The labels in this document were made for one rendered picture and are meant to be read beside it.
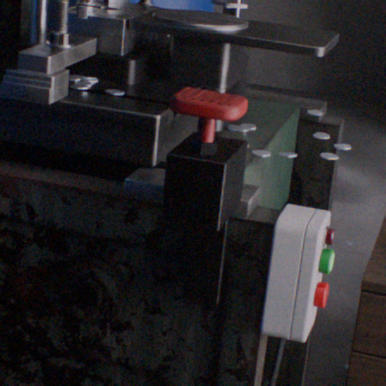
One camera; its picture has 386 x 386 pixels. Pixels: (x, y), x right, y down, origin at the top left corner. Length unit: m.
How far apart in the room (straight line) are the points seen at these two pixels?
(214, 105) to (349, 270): 1.77
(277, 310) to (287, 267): 0.05
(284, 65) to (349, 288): 2.27
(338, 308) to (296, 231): 1.40
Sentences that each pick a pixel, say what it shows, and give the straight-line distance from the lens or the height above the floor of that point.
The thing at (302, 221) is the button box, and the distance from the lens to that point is 1.11.
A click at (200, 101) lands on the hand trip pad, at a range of 1.01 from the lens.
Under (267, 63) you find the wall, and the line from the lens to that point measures 4.77.
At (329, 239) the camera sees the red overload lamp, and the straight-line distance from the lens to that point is 1.13.
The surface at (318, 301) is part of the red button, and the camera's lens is 1.15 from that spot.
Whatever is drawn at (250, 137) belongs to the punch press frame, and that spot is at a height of 0.64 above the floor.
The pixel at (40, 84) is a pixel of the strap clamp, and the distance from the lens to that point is 1.18.
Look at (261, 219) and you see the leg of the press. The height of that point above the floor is 0.62.
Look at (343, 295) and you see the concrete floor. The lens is 2.57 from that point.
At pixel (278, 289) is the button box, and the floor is 0.55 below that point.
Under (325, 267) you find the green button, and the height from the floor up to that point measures 0.58.
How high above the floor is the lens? 0.99
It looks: 18 degrees down
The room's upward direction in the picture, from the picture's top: 6 degrees clockwise
